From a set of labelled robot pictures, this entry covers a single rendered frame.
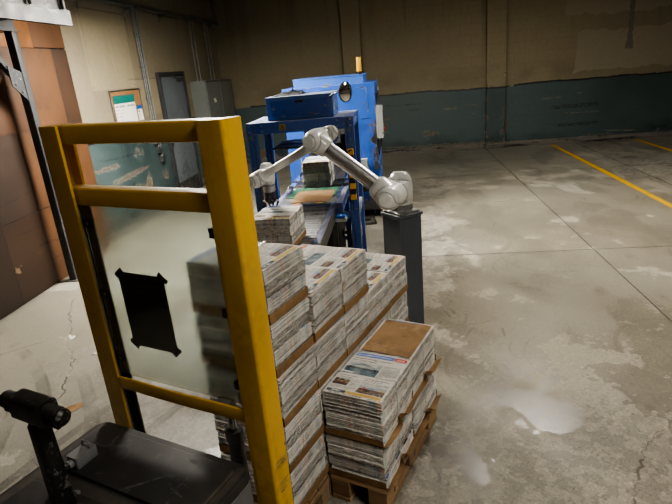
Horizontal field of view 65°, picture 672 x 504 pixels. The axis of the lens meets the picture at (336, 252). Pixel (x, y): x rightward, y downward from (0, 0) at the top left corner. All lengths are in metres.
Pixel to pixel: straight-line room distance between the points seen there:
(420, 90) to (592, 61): 3.54
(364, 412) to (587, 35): 11.11
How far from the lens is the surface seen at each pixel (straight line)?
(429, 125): 12.22
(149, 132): 1.63
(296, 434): 2.36
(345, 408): 2.44
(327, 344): 2.43
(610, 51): 12.91
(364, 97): 6.99
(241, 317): 1.59
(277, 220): 3.57
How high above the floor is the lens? 1.95
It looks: 19 degrees down
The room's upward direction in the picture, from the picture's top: 5 degrees counter-clockwise
